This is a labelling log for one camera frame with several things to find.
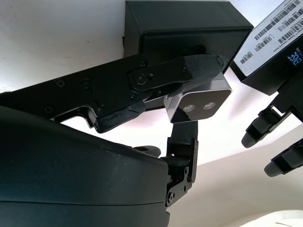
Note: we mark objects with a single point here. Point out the black camera box base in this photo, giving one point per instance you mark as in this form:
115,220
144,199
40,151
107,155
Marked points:
189,21

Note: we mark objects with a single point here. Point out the black box lid with label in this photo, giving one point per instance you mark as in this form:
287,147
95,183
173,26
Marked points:
265,42

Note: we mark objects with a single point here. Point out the small silver depth camera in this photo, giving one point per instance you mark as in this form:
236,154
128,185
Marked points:
203,101

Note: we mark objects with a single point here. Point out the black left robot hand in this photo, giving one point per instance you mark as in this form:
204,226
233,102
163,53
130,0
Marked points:
291,101

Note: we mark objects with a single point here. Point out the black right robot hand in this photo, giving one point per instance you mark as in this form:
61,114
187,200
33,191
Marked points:
71,177

